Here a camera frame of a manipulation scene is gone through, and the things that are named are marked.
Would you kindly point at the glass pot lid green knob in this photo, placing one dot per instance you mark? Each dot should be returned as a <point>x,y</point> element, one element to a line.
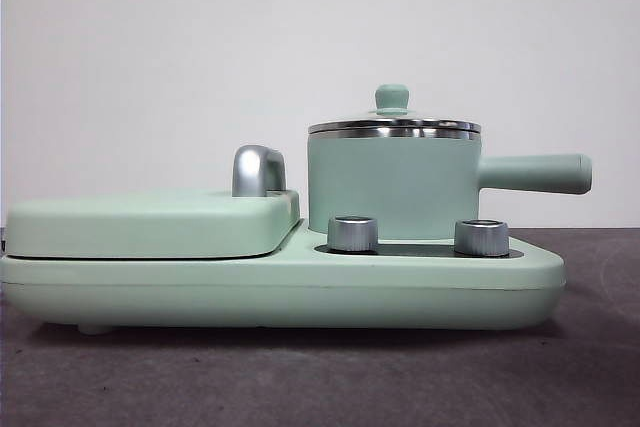
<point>392,97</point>

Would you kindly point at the silver control knob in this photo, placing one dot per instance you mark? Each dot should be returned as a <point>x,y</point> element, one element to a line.
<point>350,236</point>
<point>480,239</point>

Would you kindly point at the mint green breakfast machine base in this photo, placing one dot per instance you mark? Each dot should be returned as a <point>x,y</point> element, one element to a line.
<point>150,292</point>

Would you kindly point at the mint green hinged griddle lid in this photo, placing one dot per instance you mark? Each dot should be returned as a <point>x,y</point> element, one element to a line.
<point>125,227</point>

